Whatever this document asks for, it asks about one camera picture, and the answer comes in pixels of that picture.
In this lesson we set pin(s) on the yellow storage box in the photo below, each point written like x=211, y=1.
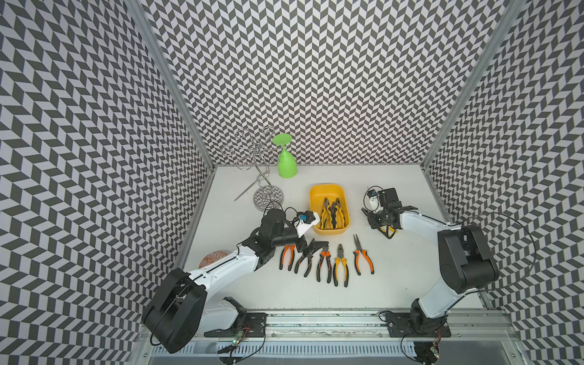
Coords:
x=332, y=191

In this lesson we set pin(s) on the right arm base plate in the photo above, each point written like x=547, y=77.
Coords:
x=397, y=325

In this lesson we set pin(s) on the aluminium front rail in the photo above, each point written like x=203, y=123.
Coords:
x=362, y=325

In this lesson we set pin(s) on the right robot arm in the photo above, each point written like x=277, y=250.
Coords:
x=465, y=262

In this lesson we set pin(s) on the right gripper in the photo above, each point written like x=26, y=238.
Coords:
x=370, y=216

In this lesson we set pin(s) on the orange black combination pliers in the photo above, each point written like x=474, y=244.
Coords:
x=287, y=257

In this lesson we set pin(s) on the orange grey pliers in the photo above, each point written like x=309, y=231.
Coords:
x=360, y=252

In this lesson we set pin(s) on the green plastic wine glass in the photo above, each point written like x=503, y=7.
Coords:
x=287, y=166

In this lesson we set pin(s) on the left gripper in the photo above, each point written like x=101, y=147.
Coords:
x=301, y=245

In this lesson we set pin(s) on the yellow black combination pliers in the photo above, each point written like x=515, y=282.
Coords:
x=388, y=231

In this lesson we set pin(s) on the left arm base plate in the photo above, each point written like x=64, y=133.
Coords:
x=251, y=323

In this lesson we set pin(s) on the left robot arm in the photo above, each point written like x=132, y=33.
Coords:
x=182, y=305

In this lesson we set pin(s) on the orange black long-nose pliers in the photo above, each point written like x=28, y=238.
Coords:
x=324, y=260

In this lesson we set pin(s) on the chrome glass holder stand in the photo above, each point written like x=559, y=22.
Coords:
x=249, y=153

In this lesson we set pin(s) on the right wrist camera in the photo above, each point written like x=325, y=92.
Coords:
x=385, y=199

